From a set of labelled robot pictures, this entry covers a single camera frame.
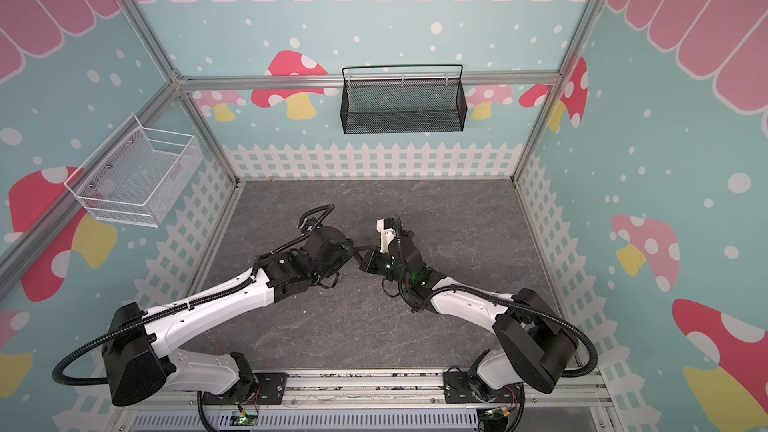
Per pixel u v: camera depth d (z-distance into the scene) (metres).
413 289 0.63
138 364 0.39
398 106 0.94
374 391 0.76
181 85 0.91
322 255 0.58
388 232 0.74
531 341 0.43
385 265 0.70
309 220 0.68
